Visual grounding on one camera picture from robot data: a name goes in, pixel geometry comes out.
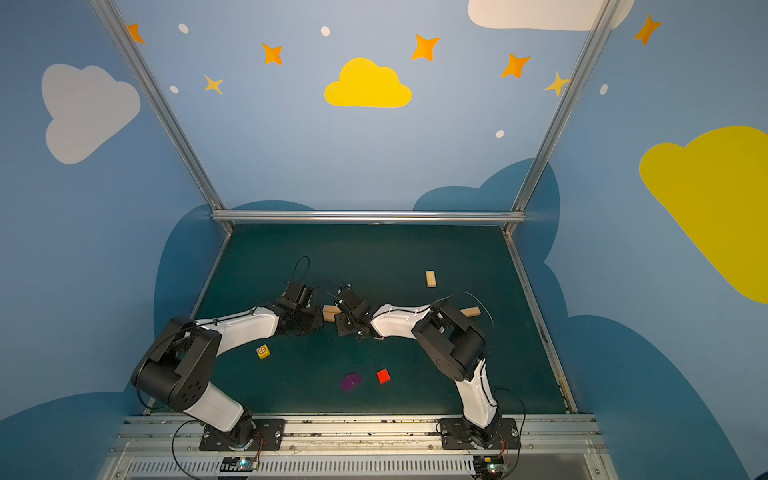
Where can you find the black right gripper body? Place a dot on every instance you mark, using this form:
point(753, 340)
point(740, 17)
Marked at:
point(346, 316)

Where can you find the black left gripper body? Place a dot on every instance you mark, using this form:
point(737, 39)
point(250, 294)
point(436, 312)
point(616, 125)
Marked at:
point(308, 320)

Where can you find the printed wood block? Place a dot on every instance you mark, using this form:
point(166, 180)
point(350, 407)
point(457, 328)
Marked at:
point(330, 312)

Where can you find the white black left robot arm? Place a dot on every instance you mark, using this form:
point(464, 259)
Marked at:
point(178, 367)

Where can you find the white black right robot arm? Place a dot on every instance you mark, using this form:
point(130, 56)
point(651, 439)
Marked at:
point(456, 346)

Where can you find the purple block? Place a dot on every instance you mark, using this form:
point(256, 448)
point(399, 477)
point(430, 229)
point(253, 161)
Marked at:
point(350, 381)

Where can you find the wood block far right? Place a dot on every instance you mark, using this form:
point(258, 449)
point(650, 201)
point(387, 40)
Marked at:
point(431, 279)

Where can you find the wood block right side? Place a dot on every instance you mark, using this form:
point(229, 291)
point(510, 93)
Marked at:
point(471, 311)

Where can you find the yellow cube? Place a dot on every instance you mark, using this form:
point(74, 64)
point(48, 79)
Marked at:
point(263, 352)

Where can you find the red cube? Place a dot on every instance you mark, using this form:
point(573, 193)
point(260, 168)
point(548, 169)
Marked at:
point(383, 376)

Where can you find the left green circuit board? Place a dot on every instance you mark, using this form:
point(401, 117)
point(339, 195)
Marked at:
point(239, 464)

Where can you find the green circuit board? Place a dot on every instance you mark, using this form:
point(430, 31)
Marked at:
point(239, 464)
point(489, 468)

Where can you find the right green circuit board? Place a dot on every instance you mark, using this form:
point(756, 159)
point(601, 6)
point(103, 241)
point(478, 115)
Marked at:
point(489, 468)

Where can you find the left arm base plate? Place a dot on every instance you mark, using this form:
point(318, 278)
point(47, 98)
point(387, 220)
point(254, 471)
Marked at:
point(262, 434)

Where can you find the aluminium back frame rail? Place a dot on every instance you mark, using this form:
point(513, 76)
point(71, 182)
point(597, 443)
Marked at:
point(367, 217)

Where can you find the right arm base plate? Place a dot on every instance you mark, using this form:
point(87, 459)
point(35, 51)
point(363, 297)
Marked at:
point(459, 433)

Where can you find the aluminium front rail base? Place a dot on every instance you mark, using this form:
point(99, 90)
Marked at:
point(334, 446)

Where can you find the aluminium left corner post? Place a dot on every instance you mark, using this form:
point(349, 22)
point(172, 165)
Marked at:
point(113, 22)

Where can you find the aluminium corner post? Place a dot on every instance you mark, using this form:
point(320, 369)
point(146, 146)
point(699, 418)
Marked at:
point(580, 74)
point(113, 22)

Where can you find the aluminium right corner post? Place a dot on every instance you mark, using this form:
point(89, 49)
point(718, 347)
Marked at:
point(580, 74)

